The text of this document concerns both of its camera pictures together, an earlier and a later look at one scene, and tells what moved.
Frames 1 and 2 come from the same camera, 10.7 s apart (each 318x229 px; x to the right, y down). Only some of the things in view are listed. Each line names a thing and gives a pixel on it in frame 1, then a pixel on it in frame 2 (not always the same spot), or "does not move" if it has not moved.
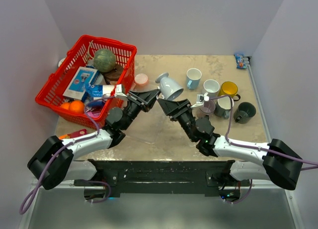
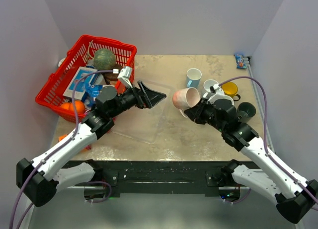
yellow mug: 229,88 does not move
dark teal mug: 222,108 does not move
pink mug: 141,79 to 185,99
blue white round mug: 212,87 does not move
